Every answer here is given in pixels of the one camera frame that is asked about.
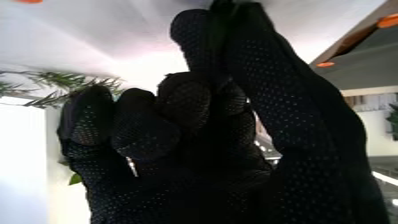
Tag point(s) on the green sprig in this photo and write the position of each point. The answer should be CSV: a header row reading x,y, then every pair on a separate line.
x,y
59,80

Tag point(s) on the dark mat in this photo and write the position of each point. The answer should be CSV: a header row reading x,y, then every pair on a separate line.
x,y
374,60

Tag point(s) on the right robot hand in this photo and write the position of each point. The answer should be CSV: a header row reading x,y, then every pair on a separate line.
x,y
196,173

